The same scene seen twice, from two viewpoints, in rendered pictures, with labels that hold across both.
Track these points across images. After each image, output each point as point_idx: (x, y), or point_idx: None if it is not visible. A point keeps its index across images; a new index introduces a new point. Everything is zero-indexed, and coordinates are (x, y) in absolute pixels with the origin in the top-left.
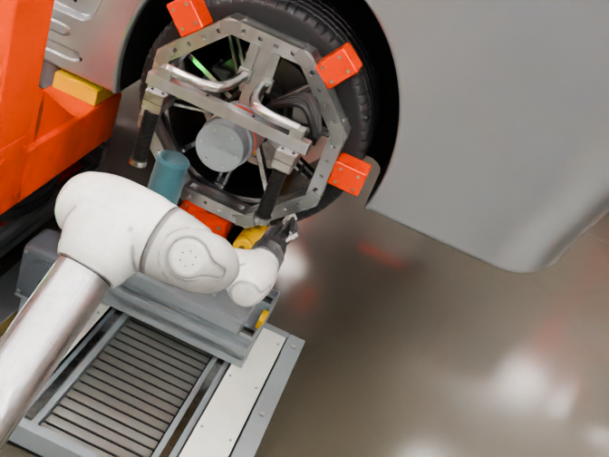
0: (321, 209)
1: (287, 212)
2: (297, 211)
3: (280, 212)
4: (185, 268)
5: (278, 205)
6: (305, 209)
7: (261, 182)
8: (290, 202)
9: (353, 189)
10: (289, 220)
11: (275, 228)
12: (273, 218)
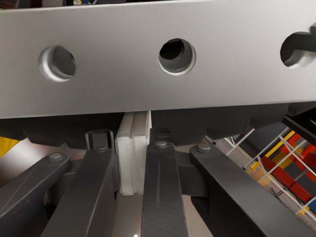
0: (257, 126)
1: (192, 88)
2: (265, 99)
3: (138, 75)
4: None
5: (146, 12)
6: (201, 114)
7: (35, 7)
8: (247, 16)
9: None
10: (170, 146)
11: (61, 173)
12: (69, 101)
